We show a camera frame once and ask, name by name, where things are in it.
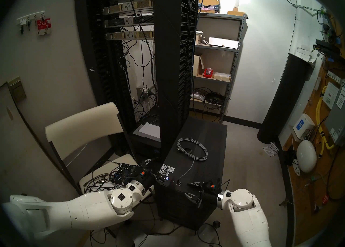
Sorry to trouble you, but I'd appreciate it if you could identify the grey metal shelf unit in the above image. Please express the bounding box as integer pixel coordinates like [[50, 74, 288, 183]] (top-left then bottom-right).
[[190, 12, 248, 123]]

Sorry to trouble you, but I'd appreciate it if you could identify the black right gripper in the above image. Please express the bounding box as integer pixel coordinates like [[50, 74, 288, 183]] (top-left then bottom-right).
[[184, 182, 220, 205]]

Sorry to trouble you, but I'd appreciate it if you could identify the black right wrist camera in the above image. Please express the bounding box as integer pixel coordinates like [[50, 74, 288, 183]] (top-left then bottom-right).
[[204, 179, 230, 193]]

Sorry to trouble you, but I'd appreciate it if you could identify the yellow conduit hose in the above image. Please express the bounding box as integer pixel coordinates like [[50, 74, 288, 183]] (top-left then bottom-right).
[[316, 85, 335, 158]]

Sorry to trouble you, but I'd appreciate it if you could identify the black wall router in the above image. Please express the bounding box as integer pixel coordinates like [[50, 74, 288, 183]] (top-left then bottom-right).
[[313, 39, 342, 58]]

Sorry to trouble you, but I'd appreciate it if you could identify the white label sheet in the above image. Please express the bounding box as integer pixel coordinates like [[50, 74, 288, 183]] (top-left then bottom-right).
[[323, 82, 339, 109]]

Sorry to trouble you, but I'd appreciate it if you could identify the wall power outlet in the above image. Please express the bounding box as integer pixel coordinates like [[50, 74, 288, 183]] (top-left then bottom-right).
[[136, 85, 151, 101]]

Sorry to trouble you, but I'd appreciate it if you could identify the black UPS unit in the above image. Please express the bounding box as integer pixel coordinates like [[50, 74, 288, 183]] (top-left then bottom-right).
[[129, 136, 163, 169]]

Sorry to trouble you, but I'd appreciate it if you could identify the white flat box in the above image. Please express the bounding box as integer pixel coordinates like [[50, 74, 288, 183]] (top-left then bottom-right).
[[208, 37, 239, 49]]

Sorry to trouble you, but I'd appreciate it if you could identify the grey AT&T utility box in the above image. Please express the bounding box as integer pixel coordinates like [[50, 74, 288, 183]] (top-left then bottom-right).
[[325, 82, 345, 146]]

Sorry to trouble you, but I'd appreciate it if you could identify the white key hook rack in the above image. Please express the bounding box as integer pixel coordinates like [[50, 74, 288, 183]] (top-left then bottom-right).
[[17, 13, 46, 25]]

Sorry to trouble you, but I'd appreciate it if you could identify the small white boxes stack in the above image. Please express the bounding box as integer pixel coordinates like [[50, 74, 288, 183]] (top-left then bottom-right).
[[295, 46, 318, 64]]

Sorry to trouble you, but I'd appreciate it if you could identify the black server rack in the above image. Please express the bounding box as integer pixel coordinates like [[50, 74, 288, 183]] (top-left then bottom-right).
[[74, 0, 200, 159]]

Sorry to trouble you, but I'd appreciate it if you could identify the open cardboard box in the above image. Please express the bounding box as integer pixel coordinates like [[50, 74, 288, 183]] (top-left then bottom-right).
[[193, 55, 205, 77]]

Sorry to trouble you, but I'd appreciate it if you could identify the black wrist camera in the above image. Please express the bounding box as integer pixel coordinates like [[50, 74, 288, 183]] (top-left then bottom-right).
[[137, 166, 153, 179], [204, 179, 230, 193]]

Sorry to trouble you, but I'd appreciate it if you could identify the grey braided USB cable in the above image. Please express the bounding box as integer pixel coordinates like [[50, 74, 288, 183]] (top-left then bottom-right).
[[177, 138, 208, 186]]

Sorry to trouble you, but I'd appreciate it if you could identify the grey flat device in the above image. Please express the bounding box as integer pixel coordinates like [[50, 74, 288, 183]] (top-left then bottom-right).
[[133, 122, 161, 142]]

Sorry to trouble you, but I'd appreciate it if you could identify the plywood backboard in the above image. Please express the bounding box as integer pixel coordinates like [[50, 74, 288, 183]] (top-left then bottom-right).
[[280, 4, 345, 245]]

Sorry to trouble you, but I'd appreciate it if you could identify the black Dell rack server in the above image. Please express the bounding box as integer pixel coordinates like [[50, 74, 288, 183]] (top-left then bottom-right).
[[104, 15, 154, 29]]

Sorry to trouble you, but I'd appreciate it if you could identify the cream padded chair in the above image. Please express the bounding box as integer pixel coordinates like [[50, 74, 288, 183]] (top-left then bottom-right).
[[44, 102, 155, 204]]

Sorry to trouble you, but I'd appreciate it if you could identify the black cable coil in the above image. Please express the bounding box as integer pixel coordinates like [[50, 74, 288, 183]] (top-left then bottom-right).
[[202, 91, 227, 110]]

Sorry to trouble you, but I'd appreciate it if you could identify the white box blue label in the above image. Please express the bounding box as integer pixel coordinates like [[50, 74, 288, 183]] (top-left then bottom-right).
[[292, 113, 315, 140]]

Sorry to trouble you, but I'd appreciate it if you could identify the white junction box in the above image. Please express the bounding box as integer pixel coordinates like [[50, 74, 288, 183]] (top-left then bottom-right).
[[318, 7, 331, 34]]

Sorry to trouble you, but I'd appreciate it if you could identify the white oval router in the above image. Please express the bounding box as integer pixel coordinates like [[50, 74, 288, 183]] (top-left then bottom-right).
[[296, 140, 318, 174]]

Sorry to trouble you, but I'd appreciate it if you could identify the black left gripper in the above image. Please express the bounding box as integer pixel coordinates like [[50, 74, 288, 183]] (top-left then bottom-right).
[[140, 159, 170, 189]]

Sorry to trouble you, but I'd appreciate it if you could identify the white folded bracket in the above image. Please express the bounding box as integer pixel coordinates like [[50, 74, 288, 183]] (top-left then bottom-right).
[[263, 141, 279, 157]]

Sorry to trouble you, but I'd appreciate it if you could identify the black blue audio interface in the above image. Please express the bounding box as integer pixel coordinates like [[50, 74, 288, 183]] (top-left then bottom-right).
[[109, 163, 142, 185]]

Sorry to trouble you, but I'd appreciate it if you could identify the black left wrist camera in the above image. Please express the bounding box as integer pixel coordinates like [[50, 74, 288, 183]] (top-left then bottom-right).
[[137, 166, 153, 179]]

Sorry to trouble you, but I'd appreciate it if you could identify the flat tan box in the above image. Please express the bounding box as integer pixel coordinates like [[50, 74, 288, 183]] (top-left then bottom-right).
[[213, 72, 232, 82]]

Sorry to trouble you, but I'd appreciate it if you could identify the black workstation tower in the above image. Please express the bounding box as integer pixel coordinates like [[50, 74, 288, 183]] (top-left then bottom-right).
[[154, 117, 228, 231]]

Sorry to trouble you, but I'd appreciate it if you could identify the black power plug cable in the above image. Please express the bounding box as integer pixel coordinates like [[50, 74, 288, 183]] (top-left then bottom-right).
[[196, 220, 223, 247]]

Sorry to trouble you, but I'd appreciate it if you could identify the brass wall plate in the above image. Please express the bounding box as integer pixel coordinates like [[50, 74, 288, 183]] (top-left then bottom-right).
[[8, 77, 27, 103]]

